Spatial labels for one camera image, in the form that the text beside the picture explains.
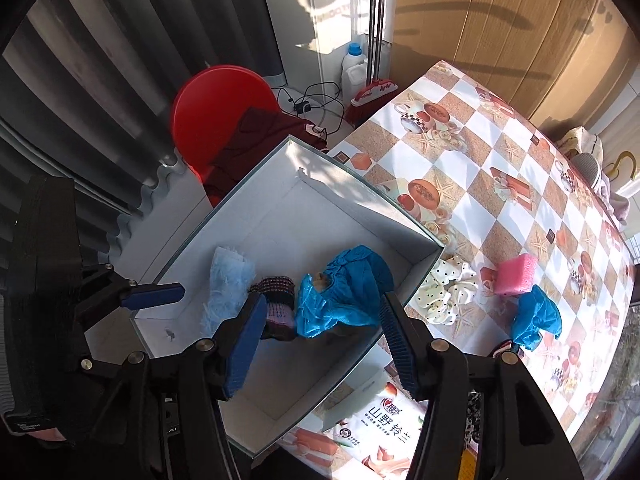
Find pale pink cloth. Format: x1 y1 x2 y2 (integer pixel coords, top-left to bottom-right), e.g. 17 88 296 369
595 170 632 227

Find black cables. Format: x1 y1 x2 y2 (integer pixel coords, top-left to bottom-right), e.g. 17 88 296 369
275 80 349 137

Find light blue fluffy cloth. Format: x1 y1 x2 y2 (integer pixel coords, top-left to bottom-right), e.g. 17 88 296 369
200 246 257 342

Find dark purple knitted sock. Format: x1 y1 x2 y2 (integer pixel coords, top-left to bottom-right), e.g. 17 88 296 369
248 275 297 342

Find brown cardboard sheet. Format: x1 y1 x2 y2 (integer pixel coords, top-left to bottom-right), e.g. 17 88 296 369
390 0 632 127

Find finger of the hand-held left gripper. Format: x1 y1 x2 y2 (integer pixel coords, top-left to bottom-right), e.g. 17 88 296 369
75 262 186 332
64 345 127 382

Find blue plastic shoe cover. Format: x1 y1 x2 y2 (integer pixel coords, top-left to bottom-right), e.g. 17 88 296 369
510 285 564 352
295 245 397 339

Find white cardboard box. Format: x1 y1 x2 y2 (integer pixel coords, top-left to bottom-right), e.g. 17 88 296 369
131 135 447 462

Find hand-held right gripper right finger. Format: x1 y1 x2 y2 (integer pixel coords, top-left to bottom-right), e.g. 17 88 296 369
379 292 583 480

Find white bottle blue cap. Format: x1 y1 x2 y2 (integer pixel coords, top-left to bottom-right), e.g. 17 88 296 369
341 42 372 104

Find dark red garment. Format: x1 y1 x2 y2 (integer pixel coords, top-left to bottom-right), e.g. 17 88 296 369
210 106 332 200

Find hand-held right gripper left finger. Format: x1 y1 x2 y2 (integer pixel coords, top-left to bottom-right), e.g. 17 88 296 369
90 292 268 480

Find floral tissue pack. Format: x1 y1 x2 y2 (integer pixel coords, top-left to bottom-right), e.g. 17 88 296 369
320 370 432 480

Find grey curtain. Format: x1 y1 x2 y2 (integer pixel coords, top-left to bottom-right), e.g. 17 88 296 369
0 0 287 272

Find red broom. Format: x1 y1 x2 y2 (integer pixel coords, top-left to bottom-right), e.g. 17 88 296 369
345 0 399 127

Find checkered printed tablecloth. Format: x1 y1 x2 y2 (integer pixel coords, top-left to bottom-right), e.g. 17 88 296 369
280 60 637 480

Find grey slipper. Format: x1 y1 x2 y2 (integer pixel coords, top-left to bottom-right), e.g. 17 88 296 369
570 152 607 189

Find person's left hand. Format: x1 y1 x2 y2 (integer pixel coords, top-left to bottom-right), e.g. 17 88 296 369
31 426 69 446

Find pink sponge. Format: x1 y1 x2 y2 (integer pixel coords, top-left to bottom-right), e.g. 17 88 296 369
492 254 539 296

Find red hooked metal pole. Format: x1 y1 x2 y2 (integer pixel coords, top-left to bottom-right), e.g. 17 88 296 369
345 0 383 91

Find red plastic chair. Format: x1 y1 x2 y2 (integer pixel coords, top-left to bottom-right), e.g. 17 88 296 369
170 65 282 207

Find black white spotted cloth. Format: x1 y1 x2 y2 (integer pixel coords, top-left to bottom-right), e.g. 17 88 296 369
465 392 485 448

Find white polka-dot scrunchie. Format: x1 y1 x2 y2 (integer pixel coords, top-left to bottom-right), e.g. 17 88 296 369
417 255 479 324

